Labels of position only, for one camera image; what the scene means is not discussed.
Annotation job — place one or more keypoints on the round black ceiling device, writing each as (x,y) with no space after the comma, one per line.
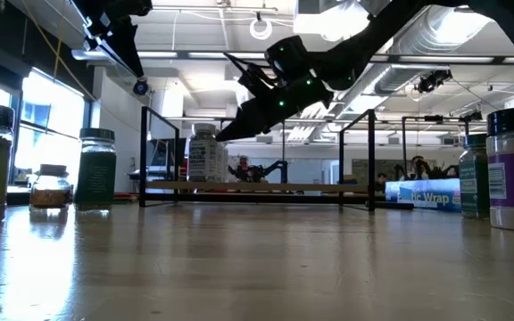
(140,87)

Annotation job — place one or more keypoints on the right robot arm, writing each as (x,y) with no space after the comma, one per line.
(373,27)

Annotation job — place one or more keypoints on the green lid herb jar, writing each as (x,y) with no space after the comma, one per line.
(95,174)
(473,178)

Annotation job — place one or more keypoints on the blue plastic wrap box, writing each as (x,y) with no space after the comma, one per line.
(422,196)

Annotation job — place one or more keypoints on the red sheets stack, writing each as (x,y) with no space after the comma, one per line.
(125,197)

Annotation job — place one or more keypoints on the silver air duct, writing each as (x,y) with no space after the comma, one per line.
(435,31)

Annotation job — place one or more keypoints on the blue background robot arm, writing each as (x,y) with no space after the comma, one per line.
(279,166)

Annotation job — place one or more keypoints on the white ceiling air unit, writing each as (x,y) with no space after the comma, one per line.
(319,20)

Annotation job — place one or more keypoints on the large window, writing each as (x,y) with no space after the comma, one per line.
(52,134)

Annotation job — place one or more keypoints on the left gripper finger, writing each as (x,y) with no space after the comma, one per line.
(127,42)

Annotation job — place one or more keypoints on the black background frame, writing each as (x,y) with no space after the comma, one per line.
(433,118)

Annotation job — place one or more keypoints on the small clear spice jar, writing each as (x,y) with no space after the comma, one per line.
(51,191)

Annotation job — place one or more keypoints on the black track spotlight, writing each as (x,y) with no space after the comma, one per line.
(431,81)

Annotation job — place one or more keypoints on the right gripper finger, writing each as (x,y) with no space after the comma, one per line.
(246,120)
(257,80)

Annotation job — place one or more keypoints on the person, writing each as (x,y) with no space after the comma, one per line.
(419,167)
(381,180)

